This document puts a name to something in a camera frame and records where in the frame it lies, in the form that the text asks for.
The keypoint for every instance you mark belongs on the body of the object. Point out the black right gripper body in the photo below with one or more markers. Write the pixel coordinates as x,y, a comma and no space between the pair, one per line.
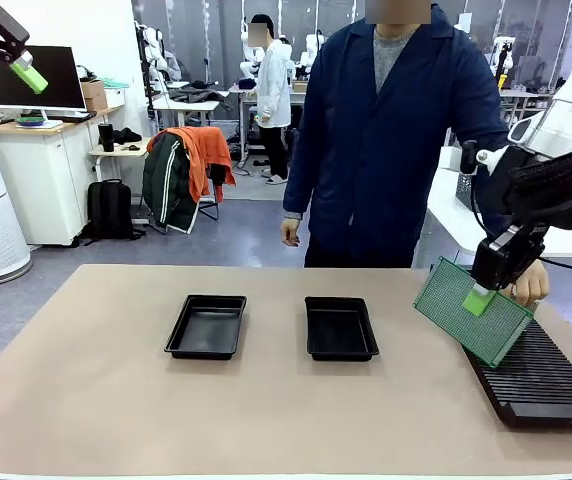
551,205

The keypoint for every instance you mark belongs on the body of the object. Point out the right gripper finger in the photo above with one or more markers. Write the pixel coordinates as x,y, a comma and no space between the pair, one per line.
491,265
528,255

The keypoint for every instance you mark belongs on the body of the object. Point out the green perforated circuit board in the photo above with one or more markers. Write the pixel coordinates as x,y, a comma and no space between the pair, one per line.
446,310

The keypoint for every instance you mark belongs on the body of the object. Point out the black plastic ESD tray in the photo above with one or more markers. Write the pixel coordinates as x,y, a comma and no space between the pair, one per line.
211,332
341,332

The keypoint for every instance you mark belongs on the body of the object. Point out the person's right forearm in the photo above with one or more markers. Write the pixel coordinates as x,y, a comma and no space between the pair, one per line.
296,195

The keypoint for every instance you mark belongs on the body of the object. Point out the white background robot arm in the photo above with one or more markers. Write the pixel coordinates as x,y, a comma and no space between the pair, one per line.
311,52
155,50

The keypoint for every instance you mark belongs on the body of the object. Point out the person's left hand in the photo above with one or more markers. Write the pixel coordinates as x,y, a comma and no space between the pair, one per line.
536,285

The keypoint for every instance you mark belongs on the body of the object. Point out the person's right hand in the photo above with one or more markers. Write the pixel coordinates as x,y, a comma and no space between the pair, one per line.
290,232

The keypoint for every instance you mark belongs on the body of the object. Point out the black computer monitor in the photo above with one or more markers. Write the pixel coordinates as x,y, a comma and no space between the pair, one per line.
61,70

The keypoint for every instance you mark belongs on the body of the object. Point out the green round dish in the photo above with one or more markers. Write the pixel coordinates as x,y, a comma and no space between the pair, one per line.
31,121

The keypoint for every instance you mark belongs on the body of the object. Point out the white side table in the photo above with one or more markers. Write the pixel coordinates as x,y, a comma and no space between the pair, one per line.
451,225

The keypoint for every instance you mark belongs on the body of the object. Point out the cardboard box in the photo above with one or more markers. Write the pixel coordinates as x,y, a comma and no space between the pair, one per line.
93,95

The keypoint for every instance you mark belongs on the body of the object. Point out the grey mesh basket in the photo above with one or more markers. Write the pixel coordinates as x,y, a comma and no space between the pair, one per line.
463,192

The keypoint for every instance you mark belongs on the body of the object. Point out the white storage box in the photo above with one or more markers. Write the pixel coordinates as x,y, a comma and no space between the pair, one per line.
116,97

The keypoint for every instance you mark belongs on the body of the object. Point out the black tumbler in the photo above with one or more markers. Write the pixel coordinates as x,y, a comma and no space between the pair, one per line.
106,137

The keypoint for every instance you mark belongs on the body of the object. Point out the white cabinet desk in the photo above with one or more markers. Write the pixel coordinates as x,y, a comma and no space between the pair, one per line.
51,190

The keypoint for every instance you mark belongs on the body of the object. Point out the small beige table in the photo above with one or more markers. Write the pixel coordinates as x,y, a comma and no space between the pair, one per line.
116,153

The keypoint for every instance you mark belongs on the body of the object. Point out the black slotted board rack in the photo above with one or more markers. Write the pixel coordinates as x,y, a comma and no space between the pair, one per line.
541,385

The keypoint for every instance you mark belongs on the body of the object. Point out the black backpack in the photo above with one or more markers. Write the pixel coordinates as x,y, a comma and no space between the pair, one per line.
108,210

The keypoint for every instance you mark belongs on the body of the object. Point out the person in navy coat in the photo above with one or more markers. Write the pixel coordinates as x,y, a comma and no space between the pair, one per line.
381,150

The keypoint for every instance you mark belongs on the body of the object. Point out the dark green striped jacket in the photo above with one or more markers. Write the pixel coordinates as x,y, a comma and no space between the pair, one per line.
166,175

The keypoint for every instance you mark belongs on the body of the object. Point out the orange jacket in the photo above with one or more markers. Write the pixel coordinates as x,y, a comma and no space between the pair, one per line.
206,150

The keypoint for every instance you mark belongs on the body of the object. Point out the white background work table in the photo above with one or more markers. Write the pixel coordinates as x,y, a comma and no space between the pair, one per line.
241,92

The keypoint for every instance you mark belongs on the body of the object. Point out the person in white lab coat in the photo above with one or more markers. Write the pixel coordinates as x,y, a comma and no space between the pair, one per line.
273,85

